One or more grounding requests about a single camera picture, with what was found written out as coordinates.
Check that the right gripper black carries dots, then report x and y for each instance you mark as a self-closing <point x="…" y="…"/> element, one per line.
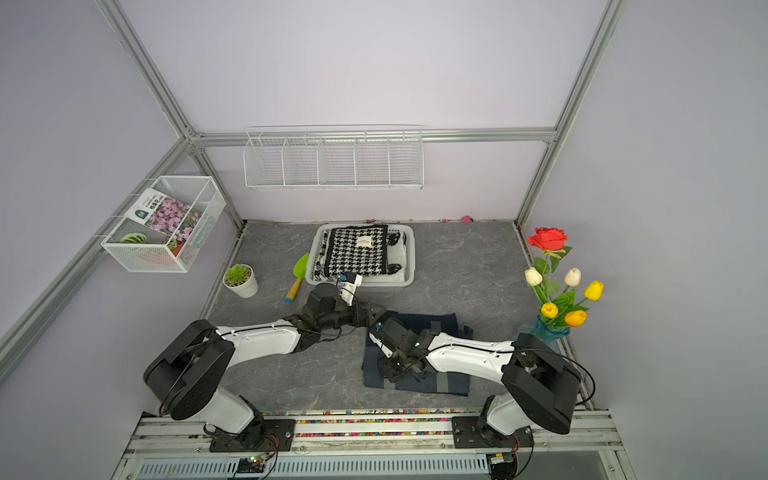
<point x="384" y="369"/>

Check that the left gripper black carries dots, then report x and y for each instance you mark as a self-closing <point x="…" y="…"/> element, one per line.
<point x="367" y="320"/>

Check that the navy striped scarf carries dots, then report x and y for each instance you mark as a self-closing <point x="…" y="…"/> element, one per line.
<point x="426" y="382"/>

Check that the black white houndstooth scarf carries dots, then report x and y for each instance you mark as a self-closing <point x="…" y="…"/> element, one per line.
<point x="356" y="249"/>

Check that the smiley houndstooth white scarf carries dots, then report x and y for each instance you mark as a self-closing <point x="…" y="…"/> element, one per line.
<point x="396" y="258"/>

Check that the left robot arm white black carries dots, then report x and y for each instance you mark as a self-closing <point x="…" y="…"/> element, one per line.
<point x="186" y="376"/>

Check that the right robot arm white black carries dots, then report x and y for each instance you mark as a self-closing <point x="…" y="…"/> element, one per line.
<point x="541" y="386"/>

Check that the green toy shovel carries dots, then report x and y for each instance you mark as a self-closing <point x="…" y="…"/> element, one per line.
<point x="299" y="272"/>

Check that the small potted green plant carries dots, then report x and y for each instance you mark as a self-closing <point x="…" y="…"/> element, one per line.
<point x="240" y="279"/>

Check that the blue glass vase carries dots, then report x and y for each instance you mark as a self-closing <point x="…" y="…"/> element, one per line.
<point x="544" y="333"/>

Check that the artificial flower bouquet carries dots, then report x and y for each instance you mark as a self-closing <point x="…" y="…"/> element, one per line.
<point x="562" y="303"/>

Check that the flower seed packet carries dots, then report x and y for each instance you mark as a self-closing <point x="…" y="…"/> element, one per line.
<point x="164" y="214"/>

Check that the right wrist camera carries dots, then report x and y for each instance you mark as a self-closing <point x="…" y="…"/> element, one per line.
<point x="379" y="338"/>

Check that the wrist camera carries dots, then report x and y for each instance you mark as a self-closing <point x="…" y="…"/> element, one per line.
<point x="379" y="338"/>
<point x="347" y="285"/>

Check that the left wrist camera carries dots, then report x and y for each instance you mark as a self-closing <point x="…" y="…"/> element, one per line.
<point x="347" y="285"/>

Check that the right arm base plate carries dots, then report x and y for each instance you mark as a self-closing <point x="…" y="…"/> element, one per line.
<point x="469" y="432"/>

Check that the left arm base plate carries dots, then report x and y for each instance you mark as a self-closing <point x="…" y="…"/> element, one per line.
<point x="261" y="435"/>

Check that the white wire wall shelf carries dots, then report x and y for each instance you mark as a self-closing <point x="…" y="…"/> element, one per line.
<point x="334" y="157"/>

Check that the white mesh wall basket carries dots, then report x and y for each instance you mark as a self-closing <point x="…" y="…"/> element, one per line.
<point x="141" y="250"/>

